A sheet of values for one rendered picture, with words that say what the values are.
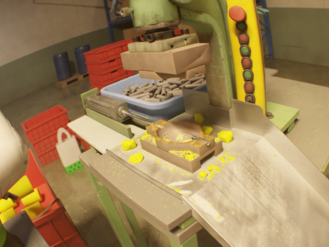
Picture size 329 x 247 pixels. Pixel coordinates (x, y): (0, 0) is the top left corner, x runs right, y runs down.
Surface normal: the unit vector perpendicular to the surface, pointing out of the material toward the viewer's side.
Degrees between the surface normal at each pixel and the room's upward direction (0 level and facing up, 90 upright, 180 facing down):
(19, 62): 90
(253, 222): 30
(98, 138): 0
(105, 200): 90
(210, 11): 90
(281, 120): 0
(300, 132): 0
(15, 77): 90
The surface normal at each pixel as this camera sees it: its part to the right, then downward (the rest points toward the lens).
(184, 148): -0.28, 0.45
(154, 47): -0.76, 0.39
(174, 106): 0.64, 0.37
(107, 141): -0.18, -0.89
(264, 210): 0.15, -0.66
